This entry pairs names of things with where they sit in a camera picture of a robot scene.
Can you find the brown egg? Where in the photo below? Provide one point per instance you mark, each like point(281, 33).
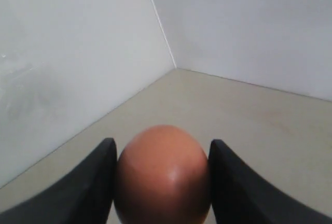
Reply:
point(162, 176)

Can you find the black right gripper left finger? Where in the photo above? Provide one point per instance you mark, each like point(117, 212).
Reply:
point(84, 195)

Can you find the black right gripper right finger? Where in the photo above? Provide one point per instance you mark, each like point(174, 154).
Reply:
point(240, 195)

